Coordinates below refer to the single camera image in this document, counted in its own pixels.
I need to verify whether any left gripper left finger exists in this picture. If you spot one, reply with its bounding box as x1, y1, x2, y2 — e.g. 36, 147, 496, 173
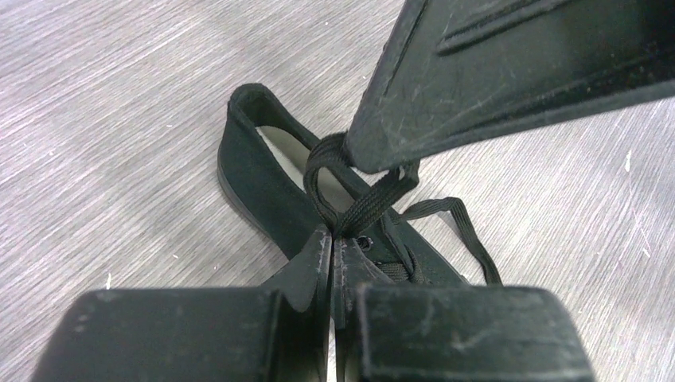
262, 224, 333, 381

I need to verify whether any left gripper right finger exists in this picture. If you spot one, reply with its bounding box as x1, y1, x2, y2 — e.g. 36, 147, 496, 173
331, 238, 392, 381

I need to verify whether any black canvas shoe with laces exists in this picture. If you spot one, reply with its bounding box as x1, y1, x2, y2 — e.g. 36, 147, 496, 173
217, 84, 502, 286

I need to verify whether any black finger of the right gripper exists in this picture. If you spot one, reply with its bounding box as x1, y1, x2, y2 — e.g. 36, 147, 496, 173
345, 0, 674, 173

